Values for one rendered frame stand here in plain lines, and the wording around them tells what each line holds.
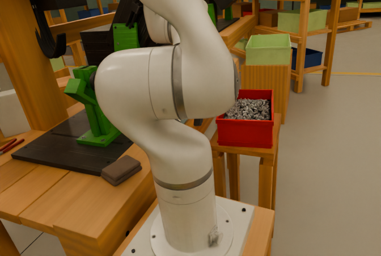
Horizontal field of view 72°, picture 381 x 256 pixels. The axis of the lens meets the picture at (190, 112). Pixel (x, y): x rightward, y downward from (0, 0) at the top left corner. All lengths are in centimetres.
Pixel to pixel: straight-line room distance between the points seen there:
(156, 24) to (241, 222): 52
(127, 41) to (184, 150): 78
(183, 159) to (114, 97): 15
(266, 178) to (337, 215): 95
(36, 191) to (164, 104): 63
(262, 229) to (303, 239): 112
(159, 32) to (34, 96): 70
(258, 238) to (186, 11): 52
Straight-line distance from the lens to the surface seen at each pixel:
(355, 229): 196
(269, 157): 104
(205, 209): 54
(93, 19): 166
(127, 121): 43
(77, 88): 93
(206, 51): 37
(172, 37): 71
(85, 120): 125
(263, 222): 72
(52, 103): 132
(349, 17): 810
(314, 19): 370
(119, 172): 80
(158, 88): 39
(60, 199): 87
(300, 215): 194
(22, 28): 125
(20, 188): 99
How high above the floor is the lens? 139
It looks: 26 degrees down
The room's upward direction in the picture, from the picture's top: 6 degrees counter-clockwise
